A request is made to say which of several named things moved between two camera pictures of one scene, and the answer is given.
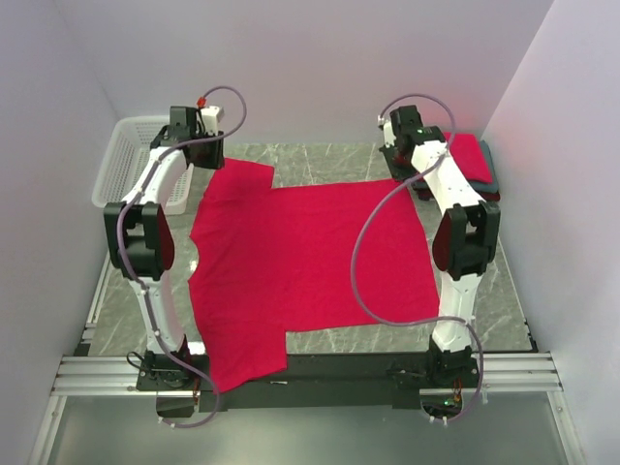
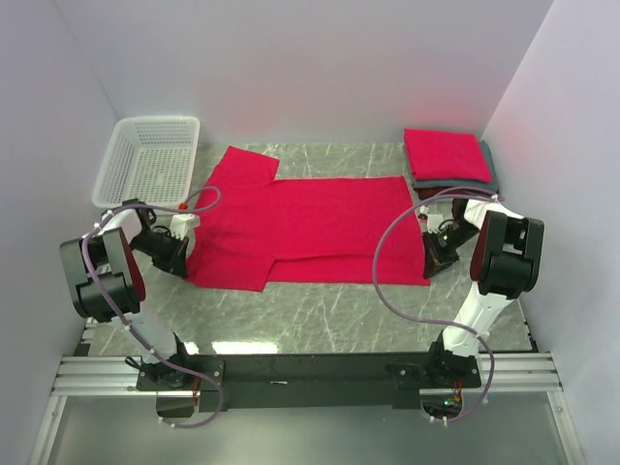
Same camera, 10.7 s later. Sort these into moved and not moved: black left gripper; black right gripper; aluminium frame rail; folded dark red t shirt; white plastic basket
Moved: black left gripper; black right gripper
Not moved: folded dark red t shirt; aluminium frame rail; white plastic basket
